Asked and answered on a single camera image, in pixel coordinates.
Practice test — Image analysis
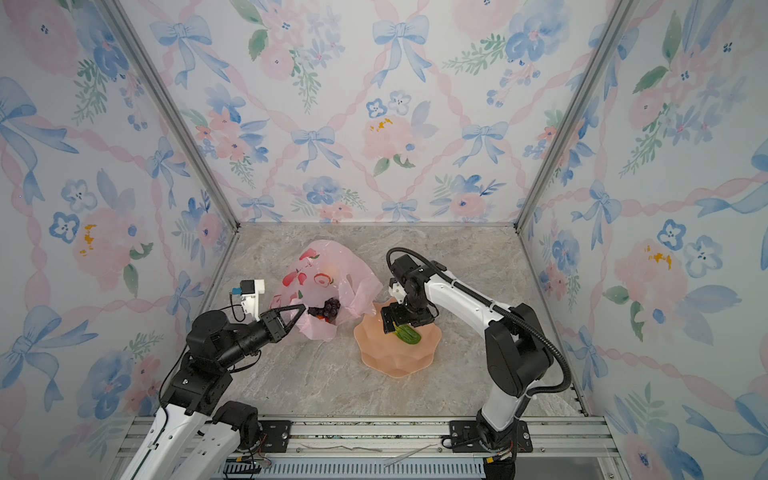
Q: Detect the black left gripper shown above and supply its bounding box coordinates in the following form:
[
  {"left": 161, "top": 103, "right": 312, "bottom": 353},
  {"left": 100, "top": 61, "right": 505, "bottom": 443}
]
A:
[{"left": 218, "top": 303, "right": 305, "bottom": 373}]

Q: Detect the orange green papaya fruit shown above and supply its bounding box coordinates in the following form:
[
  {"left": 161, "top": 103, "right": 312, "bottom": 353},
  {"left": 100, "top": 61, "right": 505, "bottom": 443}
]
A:
[{"left": 395, "top": 325, "right": 422, "bottom": 345}]

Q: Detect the purple grape bunch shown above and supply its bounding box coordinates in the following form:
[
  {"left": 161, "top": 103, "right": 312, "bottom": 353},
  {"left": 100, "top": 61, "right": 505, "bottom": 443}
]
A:
[{"left": 308, "top": 298, "right": 341, "bottom": 324}]

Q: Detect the pink plastic bag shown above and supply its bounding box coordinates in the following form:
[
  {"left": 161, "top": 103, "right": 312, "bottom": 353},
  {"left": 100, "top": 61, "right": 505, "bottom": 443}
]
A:
[{"left": 270, "top": 240, "right": 383, "bottom": 341}]

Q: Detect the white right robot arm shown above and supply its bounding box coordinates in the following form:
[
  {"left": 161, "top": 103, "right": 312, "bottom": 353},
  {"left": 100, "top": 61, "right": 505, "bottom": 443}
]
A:
[{"left": 381, "top": 247, "right": 558, "bottom": 454}]

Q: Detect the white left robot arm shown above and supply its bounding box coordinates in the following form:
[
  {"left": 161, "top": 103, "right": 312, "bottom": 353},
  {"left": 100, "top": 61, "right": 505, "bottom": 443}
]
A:
[{"left": 121, "top": 304, "right": 306, "bottom": 479}]

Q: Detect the pink scalloped fruit plate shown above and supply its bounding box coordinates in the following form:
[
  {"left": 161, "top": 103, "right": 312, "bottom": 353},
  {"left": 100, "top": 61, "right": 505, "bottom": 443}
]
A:
[{"left": 354, "top": 298, "right": 442, "bottom": 379}]

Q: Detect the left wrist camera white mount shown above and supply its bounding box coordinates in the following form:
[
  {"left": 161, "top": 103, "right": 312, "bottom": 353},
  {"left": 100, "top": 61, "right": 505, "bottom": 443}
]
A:
[{"left": 230, "top": 279, "right": 265, "bottom": 322}]

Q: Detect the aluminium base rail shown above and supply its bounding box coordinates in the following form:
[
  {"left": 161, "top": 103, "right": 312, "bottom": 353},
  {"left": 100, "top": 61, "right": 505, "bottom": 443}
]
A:
[{"left": 116, "top": 415, "right": 631, "bottom": 480}]

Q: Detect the black corrugated cable right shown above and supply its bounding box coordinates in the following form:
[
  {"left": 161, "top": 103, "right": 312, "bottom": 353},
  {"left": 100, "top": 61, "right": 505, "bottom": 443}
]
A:
[{"left": 385, "top": 247, "right": 572, "bottom": 397}]

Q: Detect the aluminium corner post left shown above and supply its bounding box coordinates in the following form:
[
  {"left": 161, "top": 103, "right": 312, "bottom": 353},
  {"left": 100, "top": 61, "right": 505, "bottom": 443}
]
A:
[{"left": 97, "top": 0, "right": 240, "bottom": 232}]

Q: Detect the aluminium corner post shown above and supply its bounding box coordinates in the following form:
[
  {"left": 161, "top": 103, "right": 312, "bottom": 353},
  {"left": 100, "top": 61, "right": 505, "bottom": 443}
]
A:
[
  {"left": 97, "top": 0, "right": 240, "bottom": 232},
  {"left": 514, "top": 0, "right": 636, "bottom": 235}
]

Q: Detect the aluminium corner post right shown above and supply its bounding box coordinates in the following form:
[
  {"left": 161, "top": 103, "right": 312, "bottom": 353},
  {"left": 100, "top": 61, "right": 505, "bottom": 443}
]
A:
[{"left": 514, "top": 0, "right": 636, "bottom": 235}]

